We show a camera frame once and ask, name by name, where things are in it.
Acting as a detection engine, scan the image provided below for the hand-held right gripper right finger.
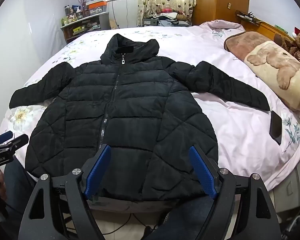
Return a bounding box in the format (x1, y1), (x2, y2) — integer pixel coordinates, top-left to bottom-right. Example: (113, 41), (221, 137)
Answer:
(189, 144), (283, 240)

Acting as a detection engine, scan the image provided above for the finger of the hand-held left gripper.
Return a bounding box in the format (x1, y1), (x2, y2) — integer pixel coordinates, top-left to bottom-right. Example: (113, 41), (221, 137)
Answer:
(0, 131), (14, 146)
(5, 134), (29, 153)

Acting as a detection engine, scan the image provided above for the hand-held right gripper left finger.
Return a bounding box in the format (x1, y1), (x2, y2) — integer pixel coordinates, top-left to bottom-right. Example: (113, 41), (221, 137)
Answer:
(17, 144), (113, 240)

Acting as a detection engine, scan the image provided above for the black puffer jacket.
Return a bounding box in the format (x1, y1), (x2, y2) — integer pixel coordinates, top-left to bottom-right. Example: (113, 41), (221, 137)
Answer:
(9, 33), (270, 203)

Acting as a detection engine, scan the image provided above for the person's left hand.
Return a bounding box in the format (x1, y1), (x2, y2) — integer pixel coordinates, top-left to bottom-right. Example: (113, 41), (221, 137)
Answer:
(0, 169), (7, 200)

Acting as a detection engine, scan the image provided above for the person's left leg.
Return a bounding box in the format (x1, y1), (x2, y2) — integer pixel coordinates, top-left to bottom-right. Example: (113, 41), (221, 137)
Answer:
(1, 160), (40, 230)

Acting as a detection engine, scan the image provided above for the person's leg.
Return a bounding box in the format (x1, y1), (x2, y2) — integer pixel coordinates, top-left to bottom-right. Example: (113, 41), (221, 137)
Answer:
(1, 160), (40, 230)
(140, 197), (215, 240)

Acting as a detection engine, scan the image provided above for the bed with pink floral sheet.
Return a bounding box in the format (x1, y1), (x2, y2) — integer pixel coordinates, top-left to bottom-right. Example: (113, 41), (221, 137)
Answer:
(0, 20), (300, 205)

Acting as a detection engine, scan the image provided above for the person's right leg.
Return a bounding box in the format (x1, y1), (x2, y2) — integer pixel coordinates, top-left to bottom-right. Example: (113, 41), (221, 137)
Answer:
(140, 197), (215, 240)

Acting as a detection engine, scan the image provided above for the black smartphone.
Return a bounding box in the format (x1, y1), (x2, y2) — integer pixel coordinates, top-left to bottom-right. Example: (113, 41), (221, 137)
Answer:
(269, 110), (283, 145)

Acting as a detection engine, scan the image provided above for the beige bear print pillow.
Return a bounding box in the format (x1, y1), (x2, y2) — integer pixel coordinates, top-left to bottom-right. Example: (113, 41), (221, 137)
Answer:
(242, 41), (300, 112)

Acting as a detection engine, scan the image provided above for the cluttered wooden shelf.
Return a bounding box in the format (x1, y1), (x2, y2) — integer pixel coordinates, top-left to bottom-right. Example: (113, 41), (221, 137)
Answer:
(60, 14), (110, 44)

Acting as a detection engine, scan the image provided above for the brown plush pillow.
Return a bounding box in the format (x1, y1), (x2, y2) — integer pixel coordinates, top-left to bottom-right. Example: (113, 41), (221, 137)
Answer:
(224, 31), (270, 60)

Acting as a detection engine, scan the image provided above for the orange lidded storage box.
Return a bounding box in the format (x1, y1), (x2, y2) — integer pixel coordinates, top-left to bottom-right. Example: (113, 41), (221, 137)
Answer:
(86, 0), (108, 15)

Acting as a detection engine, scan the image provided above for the wooden headboard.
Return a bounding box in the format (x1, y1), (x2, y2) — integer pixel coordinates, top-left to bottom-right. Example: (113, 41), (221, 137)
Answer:
(234, 10), (295, 42)

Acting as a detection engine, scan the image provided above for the white cabinet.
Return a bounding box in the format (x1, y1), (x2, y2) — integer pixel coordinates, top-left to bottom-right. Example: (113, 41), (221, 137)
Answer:
(107, 0), (139, 29)

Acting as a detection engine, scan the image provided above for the wooden wardrobe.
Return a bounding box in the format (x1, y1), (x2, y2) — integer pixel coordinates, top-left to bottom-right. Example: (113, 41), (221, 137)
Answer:
(192, 0), (250, 27)

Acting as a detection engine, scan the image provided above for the black cable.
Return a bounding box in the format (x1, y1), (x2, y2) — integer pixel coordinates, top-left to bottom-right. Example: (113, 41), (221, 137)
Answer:
(115, 212), (165, 233)

